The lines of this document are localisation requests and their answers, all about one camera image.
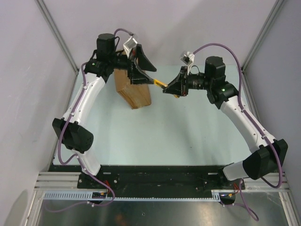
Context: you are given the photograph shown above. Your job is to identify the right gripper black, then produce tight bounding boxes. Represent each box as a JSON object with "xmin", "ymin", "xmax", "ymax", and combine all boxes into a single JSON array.
[{"xmin": 163, "ymin": 66, "xmax": 213, "ymax": 97}]

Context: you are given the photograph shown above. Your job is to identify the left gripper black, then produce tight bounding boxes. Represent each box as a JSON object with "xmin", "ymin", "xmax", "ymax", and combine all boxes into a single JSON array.
[{"xmin": 110, "ymin": 44, "xmax": 157, "ymax": 85}]

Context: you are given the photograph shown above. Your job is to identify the yellow utility knife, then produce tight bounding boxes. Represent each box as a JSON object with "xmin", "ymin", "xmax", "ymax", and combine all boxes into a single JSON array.
[{"xmin": 154, "ymin": 79, "xmax": 168, "ymax": 94}]

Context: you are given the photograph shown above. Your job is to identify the brown cardboard express box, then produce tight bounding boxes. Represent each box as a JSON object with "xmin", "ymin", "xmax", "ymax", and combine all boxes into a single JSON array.
[{"xmin": 114, "ymin": 60, "xmax": 151, "ymax": 109}]

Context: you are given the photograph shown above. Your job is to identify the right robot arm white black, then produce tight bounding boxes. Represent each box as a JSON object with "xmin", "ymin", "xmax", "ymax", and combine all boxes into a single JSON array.
[{"xmin": 163, "ymin": 52, "xmax": 288, "ymax": 189}]

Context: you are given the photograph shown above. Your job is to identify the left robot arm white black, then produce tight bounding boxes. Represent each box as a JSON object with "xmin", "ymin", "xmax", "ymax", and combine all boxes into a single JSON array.
[{"xmin": 52, "ymin": 31, "xmax": 157, "ymax": 188}]

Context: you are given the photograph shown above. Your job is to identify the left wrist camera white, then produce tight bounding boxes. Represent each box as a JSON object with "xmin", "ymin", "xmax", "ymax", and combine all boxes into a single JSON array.
[{"xmin": 123, "ymin": 34, "xmax": 138, "ymax": 58}]

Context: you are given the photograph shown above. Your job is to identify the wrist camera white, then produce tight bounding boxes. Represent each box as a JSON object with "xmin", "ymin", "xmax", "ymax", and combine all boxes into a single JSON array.
[
  {"xmin": 123, "ymin": 34, "xmax": 138, "ymax": 58},
  {"xmin": 180, "ymin": 51, "xmax": 195, "ymax": 74}
]

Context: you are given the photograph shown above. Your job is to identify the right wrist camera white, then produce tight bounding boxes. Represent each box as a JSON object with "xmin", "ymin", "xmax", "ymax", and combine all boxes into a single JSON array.
[{"xmin": 180, "ymin": 51, "xmax": 195, "ymax": 74}]

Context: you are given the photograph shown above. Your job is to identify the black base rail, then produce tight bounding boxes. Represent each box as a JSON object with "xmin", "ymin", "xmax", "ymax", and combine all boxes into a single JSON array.
[{"xmin": 48, "ymin": 164, "xmax": 246, "ymax": 198}]

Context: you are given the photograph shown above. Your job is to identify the left aluminium frame post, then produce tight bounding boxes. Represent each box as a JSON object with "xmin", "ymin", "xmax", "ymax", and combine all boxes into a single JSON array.
[{"xmin": 35, "ymin": 0, "xmax": 79, "ymax": 74}]

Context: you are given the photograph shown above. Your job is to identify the aluminium frame post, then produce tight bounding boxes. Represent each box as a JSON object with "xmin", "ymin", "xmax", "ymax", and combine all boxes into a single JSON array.
[
  {"xmin": 241, "ymin": 0, "xmax": 287, "ymax": 73},
  {"xmin": 35, "ymin": 0, "xmax": 79, "ymax": 74}
]

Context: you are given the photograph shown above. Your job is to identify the right aluminium frame post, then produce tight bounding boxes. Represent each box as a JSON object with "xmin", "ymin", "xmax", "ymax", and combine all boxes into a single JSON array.
[{"xmin": 241, "ymin": 0, "xmax": 287, "ymax": 73}]

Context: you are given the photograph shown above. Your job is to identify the white slotted cable duct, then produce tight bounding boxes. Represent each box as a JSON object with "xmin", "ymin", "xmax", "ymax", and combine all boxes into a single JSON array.
[{"xmin": 44, "ymin": 190, "xmax": 230, "ymax": 202}]

